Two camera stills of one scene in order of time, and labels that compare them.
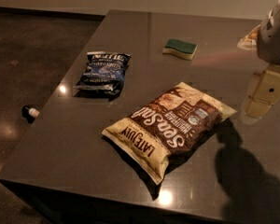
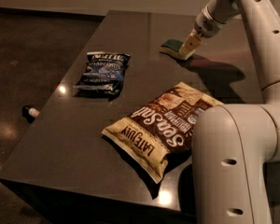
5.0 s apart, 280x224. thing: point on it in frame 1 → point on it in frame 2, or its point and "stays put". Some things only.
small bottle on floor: x=30 y=113 stays put
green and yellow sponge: x=179 y=49 stays put
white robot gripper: x=273 y=39 → x=205 y=24
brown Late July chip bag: x=173 y=127 stays put
